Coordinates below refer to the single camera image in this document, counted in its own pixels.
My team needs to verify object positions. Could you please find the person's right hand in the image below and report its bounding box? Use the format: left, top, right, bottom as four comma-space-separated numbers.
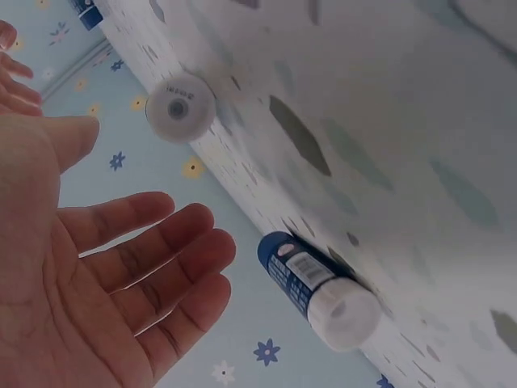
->
0, 19, 44, 117

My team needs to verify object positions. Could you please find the blue white glue stick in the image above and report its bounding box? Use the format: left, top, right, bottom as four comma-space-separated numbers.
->
69, 0, 105, 32
145, 72, 217, 144
257, 230, 383, 352

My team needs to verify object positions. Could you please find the person's left hand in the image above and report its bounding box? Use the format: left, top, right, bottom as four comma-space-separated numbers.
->
0, 114, 237, 388

